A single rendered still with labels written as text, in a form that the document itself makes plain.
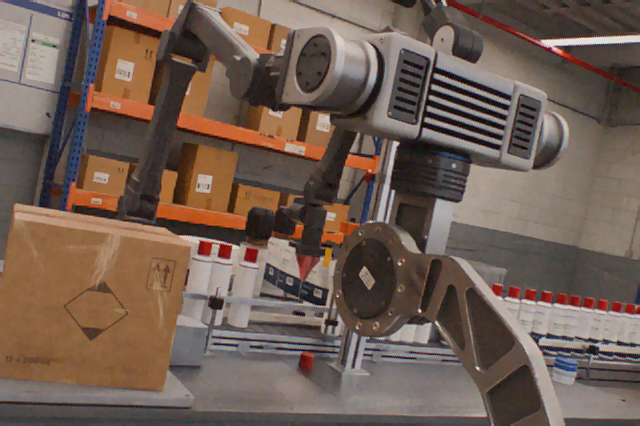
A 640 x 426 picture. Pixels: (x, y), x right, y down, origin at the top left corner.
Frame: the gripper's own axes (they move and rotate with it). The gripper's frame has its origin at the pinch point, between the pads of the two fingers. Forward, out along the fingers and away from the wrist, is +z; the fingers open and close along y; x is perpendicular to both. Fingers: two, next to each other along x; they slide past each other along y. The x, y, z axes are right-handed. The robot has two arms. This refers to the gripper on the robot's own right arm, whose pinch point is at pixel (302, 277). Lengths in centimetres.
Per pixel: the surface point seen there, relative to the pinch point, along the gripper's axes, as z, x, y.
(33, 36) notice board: -93, -421, 28
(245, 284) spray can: 2.3, 8.7, 20.9
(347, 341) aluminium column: 11.4, 21.3, -4.2
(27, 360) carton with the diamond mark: 13, 46, 76
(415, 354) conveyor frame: 15.7, 12.2, -34.6
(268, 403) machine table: 19, 48, 30
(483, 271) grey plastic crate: 2, -132, -193
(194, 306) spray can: 9.3, 8.5, 33.0
